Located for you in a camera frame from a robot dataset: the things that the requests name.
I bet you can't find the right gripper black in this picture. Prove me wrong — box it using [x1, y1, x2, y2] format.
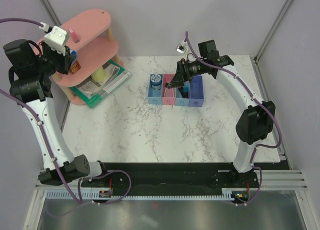
[167, 58, 207, 89]

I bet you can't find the white blue pen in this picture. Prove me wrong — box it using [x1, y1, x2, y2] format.
[163, 82, 169, 97]

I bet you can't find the blue tape roll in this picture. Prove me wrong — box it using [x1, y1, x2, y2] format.
[150, 74, 163, 90]

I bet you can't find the blue white eraser block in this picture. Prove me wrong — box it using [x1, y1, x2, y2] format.
[69, 49, 77, 65]

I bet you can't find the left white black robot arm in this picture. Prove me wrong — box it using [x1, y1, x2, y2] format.
[3, 39, 110, 187]

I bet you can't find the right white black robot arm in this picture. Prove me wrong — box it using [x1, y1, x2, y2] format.
[167, 40, 276, 187]

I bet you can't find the pink bin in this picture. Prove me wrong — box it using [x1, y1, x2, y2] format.
[161, 74, 176, 105]

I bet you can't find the light blue middle bin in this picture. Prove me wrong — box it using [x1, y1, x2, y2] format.
[175, 87, 190, 107]

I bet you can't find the light blue bin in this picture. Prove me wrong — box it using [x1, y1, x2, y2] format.
[175, 87, 190, 107]
[147, 79, 163, 105]

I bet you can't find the red brown patterned box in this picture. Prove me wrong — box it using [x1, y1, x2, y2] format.
[69, 61, 81, 74]

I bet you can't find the purple blue bin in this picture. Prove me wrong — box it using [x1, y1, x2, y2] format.
[189, 75, 204, 107]

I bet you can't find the light blue left bin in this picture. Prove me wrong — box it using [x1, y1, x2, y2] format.
[147, 79, 163, 105]

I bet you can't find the pink white eraser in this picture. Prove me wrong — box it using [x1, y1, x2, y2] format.
[68, 28, 80, 43]

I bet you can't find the pink three-tier wooden shelf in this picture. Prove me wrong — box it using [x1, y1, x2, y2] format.
[36, 8, 125, 106]

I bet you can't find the pale yellow cylinder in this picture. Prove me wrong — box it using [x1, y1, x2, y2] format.
[91, 66, 106, 82]

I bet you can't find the green spiral notebook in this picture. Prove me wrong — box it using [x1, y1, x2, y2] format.
[70, 60, 132, 108]

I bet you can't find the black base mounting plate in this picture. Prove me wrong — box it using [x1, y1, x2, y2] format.
[81, 163, 259, 197]

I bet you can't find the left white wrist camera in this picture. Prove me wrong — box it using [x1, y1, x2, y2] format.
[44, 26, 69, 56]

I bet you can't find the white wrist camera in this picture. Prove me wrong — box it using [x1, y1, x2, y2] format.
[44, 26, 69, 56]
[176, 41, 188, 54]

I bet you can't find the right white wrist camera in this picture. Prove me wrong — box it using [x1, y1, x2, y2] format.
[176, 41, 188, 54]

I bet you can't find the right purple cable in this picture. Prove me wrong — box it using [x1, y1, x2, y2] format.
[184, 31, 283, 207]

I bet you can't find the purple cable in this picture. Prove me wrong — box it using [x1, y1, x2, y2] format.
[184, 31, 283, 207]
[0, 18, 132, 218]

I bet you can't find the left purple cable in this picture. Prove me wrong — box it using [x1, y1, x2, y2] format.
[0, 18, 132, 218]

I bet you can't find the right white cable duct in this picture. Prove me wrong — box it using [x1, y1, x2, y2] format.
[221, 189, 235, 201]

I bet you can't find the white cable duct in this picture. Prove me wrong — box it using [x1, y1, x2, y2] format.
[221, 189, 235, 201]
[46, 188, 113, 199]

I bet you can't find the left white cable duct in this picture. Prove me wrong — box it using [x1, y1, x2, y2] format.
[46, 188, 113, 199]

